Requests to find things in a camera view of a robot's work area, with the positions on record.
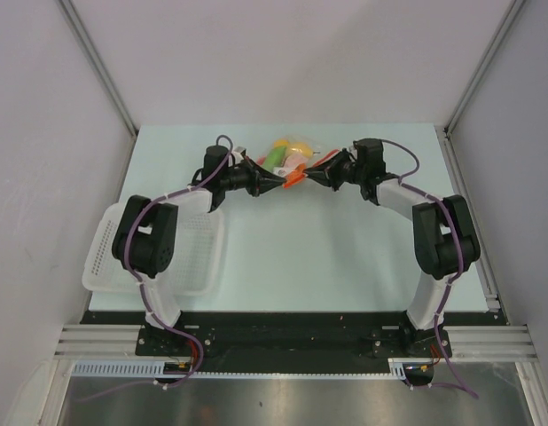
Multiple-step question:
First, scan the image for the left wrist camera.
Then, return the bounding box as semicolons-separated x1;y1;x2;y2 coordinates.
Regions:
231;146;247;164

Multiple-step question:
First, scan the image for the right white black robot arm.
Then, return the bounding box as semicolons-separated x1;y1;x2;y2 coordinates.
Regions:
303;138;481;356

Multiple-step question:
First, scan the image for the purple cable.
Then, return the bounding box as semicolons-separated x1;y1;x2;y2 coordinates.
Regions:
76;135;239;400
380;139;479;398

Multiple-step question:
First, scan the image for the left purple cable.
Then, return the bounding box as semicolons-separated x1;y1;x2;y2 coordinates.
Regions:
76;135;239;400

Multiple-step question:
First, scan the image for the fake green cucumber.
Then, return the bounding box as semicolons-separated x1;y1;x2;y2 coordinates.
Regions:
262;146;286;171

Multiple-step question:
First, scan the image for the white slotted cable duct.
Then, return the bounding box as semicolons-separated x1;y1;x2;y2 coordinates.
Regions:
72;360;165;377

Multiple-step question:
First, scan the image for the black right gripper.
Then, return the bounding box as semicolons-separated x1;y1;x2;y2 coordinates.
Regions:
305;148;367;192

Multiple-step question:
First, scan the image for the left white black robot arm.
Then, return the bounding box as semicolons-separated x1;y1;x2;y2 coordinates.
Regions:
112;145;286;355

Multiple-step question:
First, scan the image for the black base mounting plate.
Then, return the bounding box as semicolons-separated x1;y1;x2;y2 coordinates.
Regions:
81;311;507;375

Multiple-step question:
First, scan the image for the fake yellow banana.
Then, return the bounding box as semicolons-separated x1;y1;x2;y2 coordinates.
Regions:
273;138;289;149

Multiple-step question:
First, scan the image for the clear zip top bag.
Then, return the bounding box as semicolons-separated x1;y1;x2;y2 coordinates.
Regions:
254;135;339;189

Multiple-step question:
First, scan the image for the white perforated plastic basket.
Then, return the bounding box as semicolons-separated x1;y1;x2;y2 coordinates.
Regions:
82;203;224;297

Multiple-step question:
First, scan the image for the fake yellow lemon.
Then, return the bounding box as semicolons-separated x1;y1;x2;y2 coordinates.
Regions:
286;141;314;159

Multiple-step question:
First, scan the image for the aluminium frame rail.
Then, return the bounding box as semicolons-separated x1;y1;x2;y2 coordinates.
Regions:
53;324;145;360

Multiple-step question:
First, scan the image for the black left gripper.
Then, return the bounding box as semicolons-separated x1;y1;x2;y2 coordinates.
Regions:
219;156;285;198

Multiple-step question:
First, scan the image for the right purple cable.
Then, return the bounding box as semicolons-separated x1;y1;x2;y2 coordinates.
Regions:
380;139;479;398

